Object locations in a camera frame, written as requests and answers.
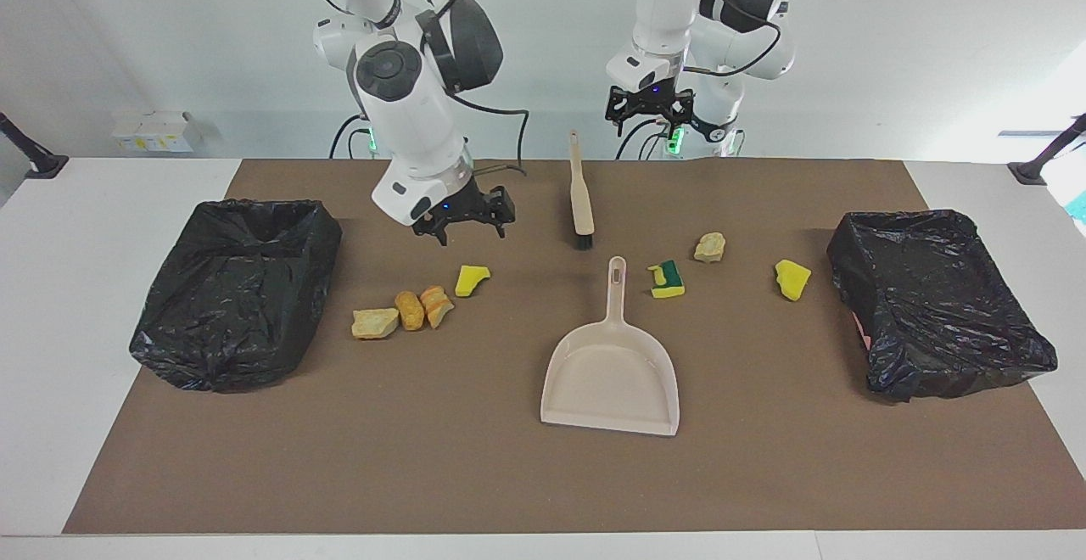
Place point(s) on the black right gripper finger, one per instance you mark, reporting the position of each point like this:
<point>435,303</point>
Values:
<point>501,227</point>
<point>440,234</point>

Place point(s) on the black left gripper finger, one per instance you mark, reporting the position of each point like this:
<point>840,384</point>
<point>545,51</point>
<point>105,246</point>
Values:
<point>618,125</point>
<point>680,129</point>

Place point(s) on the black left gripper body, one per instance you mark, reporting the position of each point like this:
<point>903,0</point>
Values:
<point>649,103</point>

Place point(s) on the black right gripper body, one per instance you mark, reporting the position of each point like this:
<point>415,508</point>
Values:
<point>475,205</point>

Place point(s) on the small yellow sponge wedge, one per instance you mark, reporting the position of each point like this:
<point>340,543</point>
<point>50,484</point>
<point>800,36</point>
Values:
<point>469,280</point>

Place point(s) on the orange striped bread piece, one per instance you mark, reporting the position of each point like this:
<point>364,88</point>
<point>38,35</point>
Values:
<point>436,305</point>

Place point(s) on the brown oval bread roll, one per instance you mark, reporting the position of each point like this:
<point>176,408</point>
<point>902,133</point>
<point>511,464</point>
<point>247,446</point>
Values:
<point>410,310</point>

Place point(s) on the beige brush with black bristles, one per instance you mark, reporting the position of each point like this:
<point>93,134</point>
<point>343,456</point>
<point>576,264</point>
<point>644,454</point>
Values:
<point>582,204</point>

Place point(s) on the beige bread chunk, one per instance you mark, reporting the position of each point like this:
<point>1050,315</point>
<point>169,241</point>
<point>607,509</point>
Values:
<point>373,322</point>

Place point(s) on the pale beige chip piece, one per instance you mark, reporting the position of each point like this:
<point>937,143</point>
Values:
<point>709,248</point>

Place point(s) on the yellow and green sponge piece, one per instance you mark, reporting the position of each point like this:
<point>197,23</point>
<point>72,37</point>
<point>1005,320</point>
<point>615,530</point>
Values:
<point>670,276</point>

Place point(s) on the yellow sponge chunk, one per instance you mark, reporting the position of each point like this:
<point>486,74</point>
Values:
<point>793,280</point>

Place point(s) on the beige plastic dustpan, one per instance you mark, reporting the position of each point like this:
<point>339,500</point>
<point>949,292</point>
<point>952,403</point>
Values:
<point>611,382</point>

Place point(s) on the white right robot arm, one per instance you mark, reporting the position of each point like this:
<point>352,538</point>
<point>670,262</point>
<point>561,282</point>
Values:
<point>407,119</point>

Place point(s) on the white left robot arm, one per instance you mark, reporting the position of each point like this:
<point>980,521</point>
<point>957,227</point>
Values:
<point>670,0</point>

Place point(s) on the black trash bag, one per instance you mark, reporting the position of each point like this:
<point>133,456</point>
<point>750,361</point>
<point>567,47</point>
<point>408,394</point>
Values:
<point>933,305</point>
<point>229,305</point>

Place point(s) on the pink bin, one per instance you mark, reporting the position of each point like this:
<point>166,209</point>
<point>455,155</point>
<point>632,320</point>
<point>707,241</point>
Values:
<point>863,333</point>

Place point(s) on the brown paper table mat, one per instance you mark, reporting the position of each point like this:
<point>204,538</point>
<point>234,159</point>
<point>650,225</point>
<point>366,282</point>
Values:
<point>509,475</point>

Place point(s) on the white cardboard box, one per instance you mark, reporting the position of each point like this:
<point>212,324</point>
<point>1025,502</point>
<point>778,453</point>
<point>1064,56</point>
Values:
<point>157,131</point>

